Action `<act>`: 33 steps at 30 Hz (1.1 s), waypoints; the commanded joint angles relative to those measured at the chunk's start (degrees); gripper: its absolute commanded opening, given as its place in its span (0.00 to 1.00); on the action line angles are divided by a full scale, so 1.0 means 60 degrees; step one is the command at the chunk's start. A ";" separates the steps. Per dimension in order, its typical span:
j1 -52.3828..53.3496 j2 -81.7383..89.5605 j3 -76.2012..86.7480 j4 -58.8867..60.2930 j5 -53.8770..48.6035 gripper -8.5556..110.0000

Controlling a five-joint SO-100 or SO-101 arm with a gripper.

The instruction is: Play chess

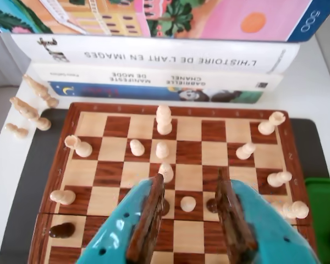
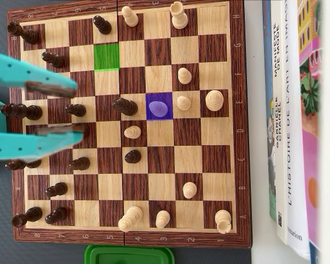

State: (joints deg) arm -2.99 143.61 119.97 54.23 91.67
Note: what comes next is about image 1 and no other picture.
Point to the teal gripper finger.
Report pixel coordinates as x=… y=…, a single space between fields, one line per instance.
x=112 y=228
x=264 y=236

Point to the white wooden bishop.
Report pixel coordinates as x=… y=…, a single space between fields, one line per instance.
x=167 y=170
x=42 y=92

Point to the wooden chess board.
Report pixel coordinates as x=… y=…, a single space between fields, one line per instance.
x=112 y=176

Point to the tall dark wooden chess piece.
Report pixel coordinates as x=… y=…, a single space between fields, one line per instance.
x=165 y=206

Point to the dark wooden pawn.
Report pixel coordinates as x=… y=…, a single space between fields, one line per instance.
x=211 y=205
x=61 y=230

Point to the white wooden pawn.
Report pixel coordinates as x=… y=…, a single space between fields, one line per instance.
x=137 y=147
x=61 y=197
x=279 y=178
x=245 y=151
x=162 y=150
x=187 y=204
x=16 y=130

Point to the green plastic container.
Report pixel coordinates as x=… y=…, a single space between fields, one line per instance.
x=323 y=209

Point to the white wooden rook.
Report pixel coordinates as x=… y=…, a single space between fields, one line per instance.
x=81 y=147
x=269 y=123

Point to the dark grey mat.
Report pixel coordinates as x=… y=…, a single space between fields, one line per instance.
x=30 y=178

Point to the white wooden king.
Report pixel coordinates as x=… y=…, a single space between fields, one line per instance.
x=164 y=121

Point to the blue panda picture book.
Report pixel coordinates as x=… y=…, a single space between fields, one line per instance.
x=143 y=93

